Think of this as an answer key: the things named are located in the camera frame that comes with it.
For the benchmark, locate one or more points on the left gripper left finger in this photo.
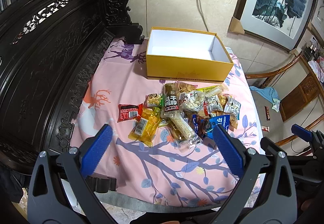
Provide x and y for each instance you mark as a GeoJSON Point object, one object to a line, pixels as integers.
{"type": "Point", "coordinates": [47, 200]}

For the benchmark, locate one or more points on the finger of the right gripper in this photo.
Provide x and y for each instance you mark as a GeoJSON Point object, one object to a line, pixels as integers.
{"type": "Point", "coordinates": [302, 133]}

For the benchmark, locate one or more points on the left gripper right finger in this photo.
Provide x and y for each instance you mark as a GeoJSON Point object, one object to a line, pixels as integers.
{"type": "Point", "coordinates": [276, 202]}

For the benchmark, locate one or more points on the brown paper snack bag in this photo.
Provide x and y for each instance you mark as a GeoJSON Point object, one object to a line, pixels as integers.
{"type": "Point", "coordinates": [233, 122]}

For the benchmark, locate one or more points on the blue silver nut packet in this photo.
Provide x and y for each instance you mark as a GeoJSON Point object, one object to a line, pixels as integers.
{"type": "Point", "coordinates": [232, 107]}

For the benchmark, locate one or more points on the white label snack packet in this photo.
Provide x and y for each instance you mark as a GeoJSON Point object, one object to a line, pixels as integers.
{"type": "Point", "coordinates": [212, 104]}

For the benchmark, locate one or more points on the red snack packet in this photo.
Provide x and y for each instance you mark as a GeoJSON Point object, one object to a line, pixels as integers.
{"type": "Point", "coordinates": [129, 112]}

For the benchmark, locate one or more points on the yellow orange snack packet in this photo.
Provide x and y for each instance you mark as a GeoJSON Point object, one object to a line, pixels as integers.
{"type": "Point", "coordinates": [146, 128]}

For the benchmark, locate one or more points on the white balls snack bag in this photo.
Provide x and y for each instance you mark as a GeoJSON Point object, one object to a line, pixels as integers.
{"type": "Point", "coordinates": [193, 101]}

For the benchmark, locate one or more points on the brown tofu stick packet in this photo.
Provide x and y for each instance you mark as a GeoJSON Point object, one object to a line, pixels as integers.
{"type": "Point", "coordinates": [170, 106]}

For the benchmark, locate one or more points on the white red packet on chair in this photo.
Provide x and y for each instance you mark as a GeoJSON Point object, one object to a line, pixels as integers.
{"type": "Point", "coordinates": [265, 128]}

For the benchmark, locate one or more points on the wooden armchair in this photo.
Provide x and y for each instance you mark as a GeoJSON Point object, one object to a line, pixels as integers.
{"type": "Point", "coordinates": [301, 96]}

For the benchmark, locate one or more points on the dark red packet on chair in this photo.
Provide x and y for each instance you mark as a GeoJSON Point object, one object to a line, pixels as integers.
{"type": "Point", "coordinates": [267, 113]}

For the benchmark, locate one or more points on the blue cloth on chair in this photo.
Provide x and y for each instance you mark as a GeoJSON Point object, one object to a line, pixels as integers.
{"type": "Point", "coordinates": [268, 93]}

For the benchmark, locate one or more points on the pink floral tablecloth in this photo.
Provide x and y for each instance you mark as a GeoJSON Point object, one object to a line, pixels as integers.
{"type": "Point", "coordinates": [165, 173]}

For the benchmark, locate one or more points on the yellow green long packet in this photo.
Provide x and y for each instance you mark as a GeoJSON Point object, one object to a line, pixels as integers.
{"type": "Point", "coordinates": [211, 90]}

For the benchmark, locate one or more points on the sesame bar clear wrapper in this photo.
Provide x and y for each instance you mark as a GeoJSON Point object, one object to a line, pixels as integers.
{"type": "Point", "coordinates": [188, 135]}

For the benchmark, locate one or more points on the cartoon green snack packet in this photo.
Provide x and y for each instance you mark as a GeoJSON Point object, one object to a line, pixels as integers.
{"type": "Point", "coordinates": [153, 100]}

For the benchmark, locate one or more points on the framed lotus painting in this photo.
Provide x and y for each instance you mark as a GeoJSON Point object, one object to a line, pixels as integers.
{"type": "Point", "coordinates": [279, 22]}

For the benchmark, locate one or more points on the yellow cardboard shoe box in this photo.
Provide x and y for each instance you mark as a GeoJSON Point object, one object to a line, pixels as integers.
{"type": "Point", "coordinates": [190, 55]}

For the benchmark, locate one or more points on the dark carved wooden sofa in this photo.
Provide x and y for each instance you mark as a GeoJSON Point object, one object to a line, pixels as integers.
{"type": "Point", "coordinates": [50, 49]}

